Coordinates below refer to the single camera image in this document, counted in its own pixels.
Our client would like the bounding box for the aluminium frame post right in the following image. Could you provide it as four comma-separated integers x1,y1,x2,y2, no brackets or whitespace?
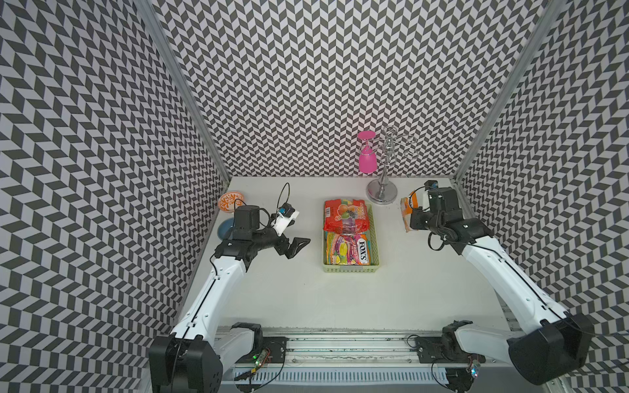
452,0,567,183

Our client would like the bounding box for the orange patterned small bowl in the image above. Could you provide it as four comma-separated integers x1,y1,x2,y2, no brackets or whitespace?
218,192,246,213

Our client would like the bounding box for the orange Fox's candy bag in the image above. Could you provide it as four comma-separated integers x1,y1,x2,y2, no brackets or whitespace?
324,233,372,265
400,189,425,233

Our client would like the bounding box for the chrome glass holder stand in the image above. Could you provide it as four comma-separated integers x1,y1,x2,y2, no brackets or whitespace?
366,125,403,206

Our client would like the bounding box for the aluminium frame post left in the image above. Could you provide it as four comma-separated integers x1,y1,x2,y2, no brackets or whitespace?
134,0,231,185

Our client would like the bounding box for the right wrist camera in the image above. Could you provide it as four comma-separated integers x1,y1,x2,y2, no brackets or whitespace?
424,180,439,192

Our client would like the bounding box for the blue small bowl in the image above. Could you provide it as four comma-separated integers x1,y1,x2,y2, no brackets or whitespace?
217,218,234,241

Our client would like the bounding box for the aluminium front rail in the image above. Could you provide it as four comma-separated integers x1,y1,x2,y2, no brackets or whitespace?
222,328,529,392

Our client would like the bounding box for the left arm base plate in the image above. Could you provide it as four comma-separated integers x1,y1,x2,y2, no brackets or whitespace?
236,337,288,365

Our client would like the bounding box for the aluminium frame post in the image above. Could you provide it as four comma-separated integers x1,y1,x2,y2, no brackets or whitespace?
452,0,567,183
134,0,231,185

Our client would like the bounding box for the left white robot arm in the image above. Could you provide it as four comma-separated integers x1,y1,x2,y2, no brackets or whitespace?
148,203,310,392

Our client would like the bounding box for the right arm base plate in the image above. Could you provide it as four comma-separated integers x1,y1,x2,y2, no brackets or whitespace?
406,335,486,365

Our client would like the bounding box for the pink plastic wine glass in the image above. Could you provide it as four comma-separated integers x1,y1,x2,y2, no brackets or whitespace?
358,130,378,175

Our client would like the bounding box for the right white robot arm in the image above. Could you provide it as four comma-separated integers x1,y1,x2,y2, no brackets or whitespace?
410,180,595,386

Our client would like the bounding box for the red cocoaland candy bag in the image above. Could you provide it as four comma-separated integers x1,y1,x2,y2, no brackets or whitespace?
323,199,370,234

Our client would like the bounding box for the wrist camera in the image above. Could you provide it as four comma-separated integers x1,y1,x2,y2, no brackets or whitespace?
424,180,439,192
273,202,300,236

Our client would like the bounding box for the green perforated plastic basket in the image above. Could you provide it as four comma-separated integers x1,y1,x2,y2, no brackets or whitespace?
323,203,380,273

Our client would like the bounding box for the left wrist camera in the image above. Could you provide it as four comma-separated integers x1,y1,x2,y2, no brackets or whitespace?
273,202,300,236

